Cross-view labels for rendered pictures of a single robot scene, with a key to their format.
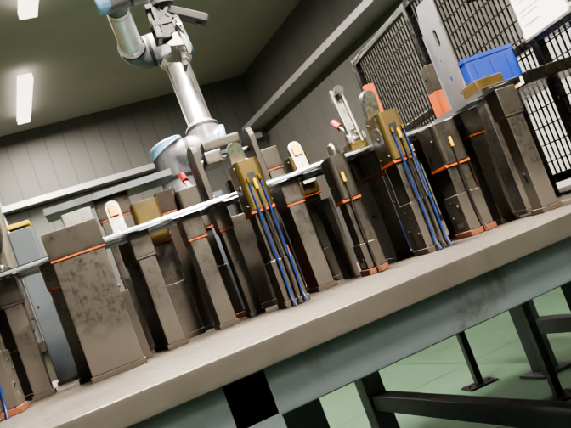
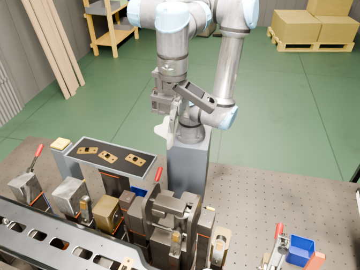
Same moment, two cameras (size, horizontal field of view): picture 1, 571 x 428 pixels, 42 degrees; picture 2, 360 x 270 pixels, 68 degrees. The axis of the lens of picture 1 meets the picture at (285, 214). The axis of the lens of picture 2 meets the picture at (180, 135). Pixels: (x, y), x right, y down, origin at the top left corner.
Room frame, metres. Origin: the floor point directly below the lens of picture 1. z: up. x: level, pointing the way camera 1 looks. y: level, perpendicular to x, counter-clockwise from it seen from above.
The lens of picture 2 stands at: (1.60, -0.24, 1.93)
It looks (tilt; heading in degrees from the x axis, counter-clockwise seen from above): 39 degrees down; 34
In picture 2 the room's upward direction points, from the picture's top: straight up
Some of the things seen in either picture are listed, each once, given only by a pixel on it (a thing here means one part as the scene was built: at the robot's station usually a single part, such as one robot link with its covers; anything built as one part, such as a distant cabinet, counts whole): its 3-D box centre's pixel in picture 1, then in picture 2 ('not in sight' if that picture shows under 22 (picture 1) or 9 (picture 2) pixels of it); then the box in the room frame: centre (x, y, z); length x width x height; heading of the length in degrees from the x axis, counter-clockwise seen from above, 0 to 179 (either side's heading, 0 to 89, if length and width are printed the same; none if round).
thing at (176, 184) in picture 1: (182, 191); (190, 126); (2.49, 0.30, 1.15); 0.15 x 0.15 x 0.10
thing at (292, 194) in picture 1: (302, 236); not in sight; (1.89, -0.02, 0.84); 0.12 x 0.05 x 0.29; 14
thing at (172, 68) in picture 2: not in sight; (172, 64); (2.10, 0.12, 1.66); 0.08 x 0.08 x 0.05
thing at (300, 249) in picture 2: not in sight; (299, 251); (2.42, -0.35, 0.74); 0.11 x 0.10 x 0.09; 104
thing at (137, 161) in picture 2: not in sight; (135, 159); (2.15, 0.36, 1.17); 0.08 x 0.04 x 0.01; 93
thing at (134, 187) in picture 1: (109, 195); (110, 156); (2.11, 0.46, 1.16); 0.37 x 0.14 x 0.02; 104
